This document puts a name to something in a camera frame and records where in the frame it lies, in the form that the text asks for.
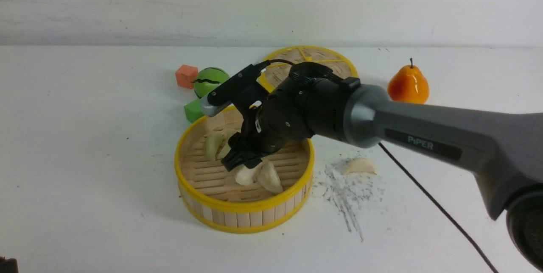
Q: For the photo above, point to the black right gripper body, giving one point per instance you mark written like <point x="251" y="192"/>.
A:
<point x="270" y="123"/>

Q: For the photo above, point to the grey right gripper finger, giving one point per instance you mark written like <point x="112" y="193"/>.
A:
<point x="235" y="158"/>
<point x="252" y="160"/>

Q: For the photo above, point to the white dumpling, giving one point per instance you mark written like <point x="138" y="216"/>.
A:
<point x="360" y="165"/>
<point x="246" y="176"/>
<point x="269" y="178"/>

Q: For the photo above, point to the pale green dumpling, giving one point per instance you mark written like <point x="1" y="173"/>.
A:
<point x="212" y="145"/>

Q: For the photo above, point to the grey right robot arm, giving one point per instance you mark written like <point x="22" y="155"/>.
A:
<point x="503" y="151"/>

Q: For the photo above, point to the bamboo steamer tray yellow rim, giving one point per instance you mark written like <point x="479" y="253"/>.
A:
<point x="212" y="195"/>

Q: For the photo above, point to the yellow bamboo steamer lid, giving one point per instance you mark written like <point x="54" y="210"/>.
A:
<point x="277" y="72"/>

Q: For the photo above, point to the green foam cube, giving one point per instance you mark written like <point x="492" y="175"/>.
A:
<point x="193" y="111"/>

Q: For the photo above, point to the green toy watermelon ball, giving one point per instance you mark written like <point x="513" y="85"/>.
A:
<point x="208" y="79"/>

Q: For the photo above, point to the orange foam cube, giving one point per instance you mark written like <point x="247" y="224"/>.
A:
<point x="185" y="76"/>

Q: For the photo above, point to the orange toy pear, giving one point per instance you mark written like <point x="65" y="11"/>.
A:
<point x="409" y="85"/>

